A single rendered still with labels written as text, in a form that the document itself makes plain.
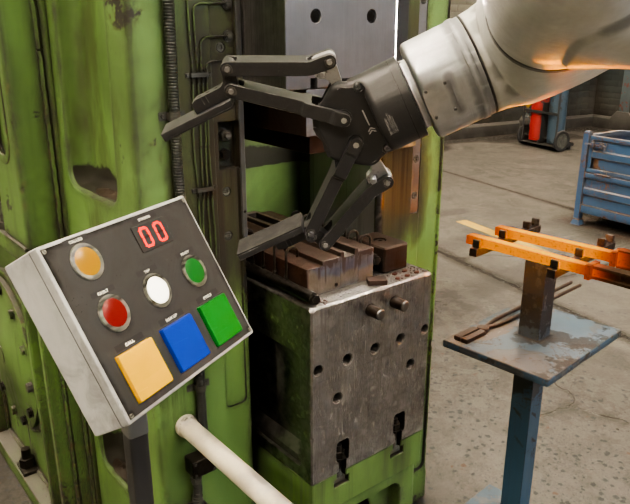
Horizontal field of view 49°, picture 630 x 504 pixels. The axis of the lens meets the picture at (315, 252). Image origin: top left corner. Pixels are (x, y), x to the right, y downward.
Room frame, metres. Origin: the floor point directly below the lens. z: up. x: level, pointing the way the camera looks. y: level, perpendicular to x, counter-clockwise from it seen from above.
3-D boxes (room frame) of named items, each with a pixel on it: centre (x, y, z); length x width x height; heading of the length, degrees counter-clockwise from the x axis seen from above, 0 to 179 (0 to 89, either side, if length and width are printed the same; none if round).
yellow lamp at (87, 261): (0.95, 0.33, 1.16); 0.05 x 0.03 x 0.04; 129
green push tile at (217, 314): (1.09, 0.17, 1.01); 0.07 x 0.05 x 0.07; 154
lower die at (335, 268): (1.64, 0.07, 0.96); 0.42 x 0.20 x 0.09; 39
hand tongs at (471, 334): (1.82, -0.60, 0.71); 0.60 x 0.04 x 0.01; 132
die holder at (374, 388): (1.68, 0.04, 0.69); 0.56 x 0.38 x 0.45; 39
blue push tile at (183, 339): (1.00, 0.21, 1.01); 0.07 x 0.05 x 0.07; 154
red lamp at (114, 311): (0.93, 0.30, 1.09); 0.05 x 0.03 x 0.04; 129
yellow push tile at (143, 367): (0.91, 0.25, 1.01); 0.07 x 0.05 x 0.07; 154
